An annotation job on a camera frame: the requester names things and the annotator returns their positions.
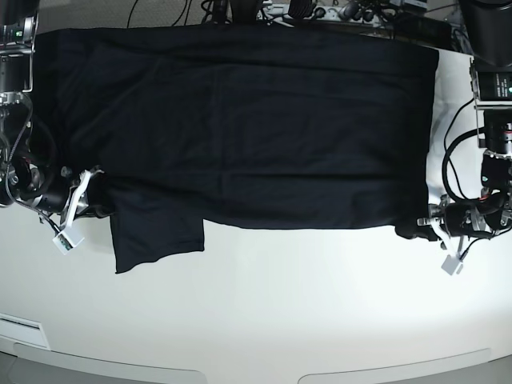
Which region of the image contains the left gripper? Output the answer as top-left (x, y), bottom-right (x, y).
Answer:
top-left (394, 195), bottom-right (494, 242)

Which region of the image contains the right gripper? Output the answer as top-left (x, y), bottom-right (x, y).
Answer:
top-left (38, 177), bottom-right (104, 218)

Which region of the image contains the black T-shirt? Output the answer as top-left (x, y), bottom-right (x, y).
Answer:
top-left (31, 24), bottom-right (439, 274)

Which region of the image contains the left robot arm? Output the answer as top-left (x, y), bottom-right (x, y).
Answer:
top-left (395, 1), bottom-right (511, 242)

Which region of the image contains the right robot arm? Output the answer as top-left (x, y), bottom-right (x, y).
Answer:
top-left (1, 1), bottom-right (110, 222)

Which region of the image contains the white label sticker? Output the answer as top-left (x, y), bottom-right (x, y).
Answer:
top-left (1, 314), bottom-right (50, 350)

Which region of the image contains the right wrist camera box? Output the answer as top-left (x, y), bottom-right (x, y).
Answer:
top-left (53, 227), bottom-right (84, 254)

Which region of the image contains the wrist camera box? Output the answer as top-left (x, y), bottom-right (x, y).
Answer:
top-left (441, 255), bottom-right (464, 276)
top-left (53, 227), bottom-right (84, 254)

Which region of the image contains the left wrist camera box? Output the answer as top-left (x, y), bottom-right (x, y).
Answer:
top-left (441, 255), bottom-right (464, 276)

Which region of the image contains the black cables and equipment clutter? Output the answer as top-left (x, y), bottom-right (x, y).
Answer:
top-left (127, 0), bottom-right (473, 53)

